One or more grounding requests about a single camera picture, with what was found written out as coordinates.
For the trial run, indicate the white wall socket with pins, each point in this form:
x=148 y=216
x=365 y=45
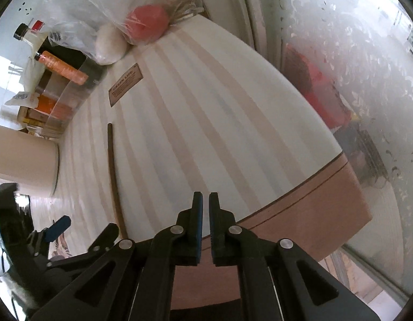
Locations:
x=27 y=6

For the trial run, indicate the red round object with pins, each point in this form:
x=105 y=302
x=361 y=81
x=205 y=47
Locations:
x=146 y=23

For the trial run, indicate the red cap dark bottle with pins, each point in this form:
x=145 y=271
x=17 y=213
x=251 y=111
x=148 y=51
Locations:
x=38 y=25

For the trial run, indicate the cream cylindrical utensil holder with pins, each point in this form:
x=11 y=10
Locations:
x=22 y=160

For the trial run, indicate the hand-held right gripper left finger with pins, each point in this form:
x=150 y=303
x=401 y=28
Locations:
x=197 y=227

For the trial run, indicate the white round object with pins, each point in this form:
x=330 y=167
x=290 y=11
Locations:
x=109 y=45

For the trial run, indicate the red object behind glass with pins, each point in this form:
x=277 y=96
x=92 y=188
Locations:
x=310 y=90

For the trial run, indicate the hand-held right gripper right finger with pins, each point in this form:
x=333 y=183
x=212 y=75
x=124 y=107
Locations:
x=214 y=227

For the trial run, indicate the orange label bottle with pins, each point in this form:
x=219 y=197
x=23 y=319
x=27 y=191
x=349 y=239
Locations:
x=62 y=68

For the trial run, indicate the dark wooden chopstick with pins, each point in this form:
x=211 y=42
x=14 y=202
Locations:
x=111 y=174

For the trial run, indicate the clear plastic bag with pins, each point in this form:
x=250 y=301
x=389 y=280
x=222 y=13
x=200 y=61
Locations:
x=86 y=0

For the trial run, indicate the striped cat print mat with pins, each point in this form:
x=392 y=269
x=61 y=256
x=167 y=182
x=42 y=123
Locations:
x=209 y=107

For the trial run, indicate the clear plastic container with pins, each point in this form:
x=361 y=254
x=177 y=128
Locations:
x=76 y=100

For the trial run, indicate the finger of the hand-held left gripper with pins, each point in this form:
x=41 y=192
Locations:
x=99 y=244
x=59 y=227

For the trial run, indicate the black cap dark bottle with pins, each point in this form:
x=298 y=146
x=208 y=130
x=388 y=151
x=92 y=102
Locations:
x=21 y=31

